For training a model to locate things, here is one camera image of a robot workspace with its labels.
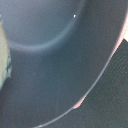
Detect dark grey pot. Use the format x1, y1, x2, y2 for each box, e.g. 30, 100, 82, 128
0, 0, 128, 128

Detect grey gripper finger with green pad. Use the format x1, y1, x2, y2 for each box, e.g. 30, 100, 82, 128
0, 21, 12, 90

